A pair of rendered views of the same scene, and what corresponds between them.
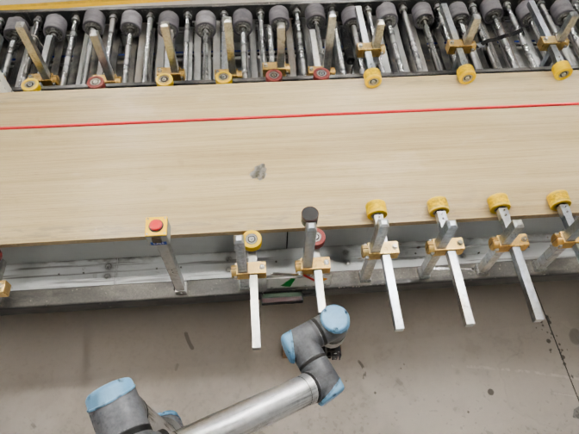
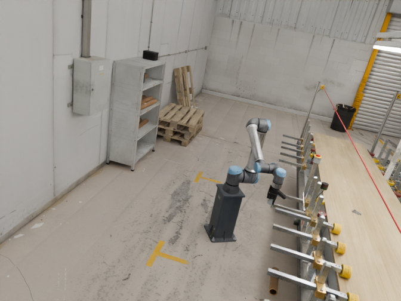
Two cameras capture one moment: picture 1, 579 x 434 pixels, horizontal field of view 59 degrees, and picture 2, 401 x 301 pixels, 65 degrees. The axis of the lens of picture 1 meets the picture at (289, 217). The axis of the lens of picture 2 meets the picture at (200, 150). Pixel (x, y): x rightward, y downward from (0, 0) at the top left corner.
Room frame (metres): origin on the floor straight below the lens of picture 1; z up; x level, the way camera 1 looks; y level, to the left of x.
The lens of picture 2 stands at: (0.64, -2.74, 2.27)
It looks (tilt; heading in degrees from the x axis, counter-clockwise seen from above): 23 degrees down; 108
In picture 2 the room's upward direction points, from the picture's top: 11 degrees clockwise
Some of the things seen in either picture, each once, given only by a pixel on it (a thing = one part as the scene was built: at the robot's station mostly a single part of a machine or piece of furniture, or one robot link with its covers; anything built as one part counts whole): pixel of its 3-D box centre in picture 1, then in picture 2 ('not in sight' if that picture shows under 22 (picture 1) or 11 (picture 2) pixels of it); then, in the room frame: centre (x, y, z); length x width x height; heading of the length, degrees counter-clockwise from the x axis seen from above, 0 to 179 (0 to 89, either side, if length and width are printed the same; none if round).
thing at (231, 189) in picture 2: not in sight; (231, 186); (0.07, 0.29, 0.65); 0.19 x 0.19 x 0.10
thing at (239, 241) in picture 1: (242, 267); (308, 197); (0.85, 0.17, 0.87); 0.04 x 0.04 x 0.48; 6
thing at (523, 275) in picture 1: (517, 257); (307, 258); (0.90, -0.87, 0.95); 0.50 x 0.04 x 0.04; 6
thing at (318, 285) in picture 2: (570, 239); (319, 286); (0.99, -1.09, 0.95); 0.14 x 0.06 x 0.05; 96
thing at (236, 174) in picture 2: not in sight; (234, 175); (0.07, 0.30, 0.79); 0.17 x 0.15 x 0.18; 31
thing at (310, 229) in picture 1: (308, 257); (311, 205); (0.87, -0.08, 0.93); 0.04 x 0.04 x 0.48; 6
